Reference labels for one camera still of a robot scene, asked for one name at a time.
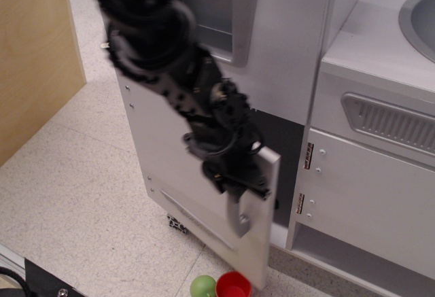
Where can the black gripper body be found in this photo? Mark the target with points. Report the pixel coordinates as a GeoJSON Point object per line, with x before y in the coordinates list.
{"type": "Point", "coordinates": [237, 163]}

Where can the red toy cup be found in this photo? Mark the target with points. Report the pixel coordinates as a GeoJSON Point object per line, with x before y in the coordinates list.
{"type": "Point", "coordinates": [233, 284]}

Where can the plywood board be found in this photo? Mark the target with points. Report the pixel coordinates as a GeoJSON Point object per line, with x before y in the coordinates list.
{"type": "Point", "coordinates": [41, 69]}

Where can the white toy kitchen counter unit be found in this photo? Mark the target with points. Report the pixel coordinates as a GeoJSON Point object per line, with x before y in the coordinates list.
{"type": "Point", "coordinates": [368, 213]}

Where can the white low fridge door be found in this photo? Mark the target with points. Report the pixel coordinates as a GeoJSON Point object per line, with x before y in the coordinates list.
{"type": "Point", "coordinates": [175, 180]}

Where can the aluminium extrusion bar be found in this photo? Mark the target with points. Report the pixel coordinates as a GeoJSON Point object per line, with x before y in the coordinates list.
{"type": "Point", "coordinates": [174, 223]}

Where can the white toy fridge cabinet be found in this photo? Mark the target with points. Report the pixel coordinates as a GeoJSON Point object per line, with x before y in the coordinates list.
{"type": "Point", "coordinates": [278, 81]}

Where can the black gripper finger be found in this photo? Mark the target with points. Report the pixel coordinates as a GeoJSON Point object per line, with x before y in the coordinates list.
{"type": "Point", "coordinates": [213, 173]}

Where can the grey ice dispenser recess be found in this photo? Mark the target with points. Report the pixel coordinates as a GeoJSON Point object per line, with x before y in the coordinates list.
{"type": "Point", "coordinates": [225, 26]}

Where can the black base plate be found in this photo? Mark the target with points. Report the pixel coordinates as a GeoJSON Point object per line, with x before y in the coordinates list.
{"type": "Point", "coordinates": [43, 283]}

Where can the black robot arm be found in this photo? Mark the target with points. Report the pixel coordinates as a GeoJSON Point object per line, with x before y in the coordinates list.
{"type": "Point", "coordinates": [153, 42]}

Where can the brass hinge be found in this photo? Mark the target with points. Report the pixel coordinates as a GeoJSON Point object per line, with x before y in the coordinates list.
{"type": "Point", "coordinates": [308, 156]}
{"type": "Point", "coordinates": [300, 203]}

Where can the grey toy sink basin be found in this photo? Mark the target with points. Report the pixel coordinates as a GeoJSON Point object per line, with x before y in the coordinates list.
{"type": "Point", "coordinates": [416, 20]}

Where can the green toy ball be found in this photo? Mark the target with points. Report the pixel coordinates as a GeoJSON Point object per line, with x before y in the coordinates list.
{"type": "Point", "coordinates": [203, 286]}

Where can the grey vent panel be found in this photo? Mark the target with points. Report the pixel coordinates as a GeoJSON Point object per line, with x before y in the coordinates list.
{"type": "Point", "coordinates": [388, 122]}

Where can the grey fridge door handle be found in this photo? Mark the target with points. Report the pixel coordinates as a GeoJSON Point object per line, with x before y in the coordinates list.
{"type": "Point", "coordinates": [239, 222]}

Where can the lower brass hinge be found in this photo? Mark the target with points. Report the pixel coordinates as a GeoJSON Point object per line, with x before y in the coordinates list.
{"type": "Point", "coordinates": [300, 203]}

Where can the upper brass hinge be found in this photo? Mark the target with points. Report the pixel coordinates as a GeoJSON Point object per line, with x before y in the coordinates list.
{"type": "Point", "coordinates": [308, 156]}

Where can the aluminium rail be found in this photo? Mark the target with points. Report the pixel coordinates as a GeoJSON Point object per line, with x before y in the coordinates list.
{"type": "Point", "coordinates": [13, 261]}

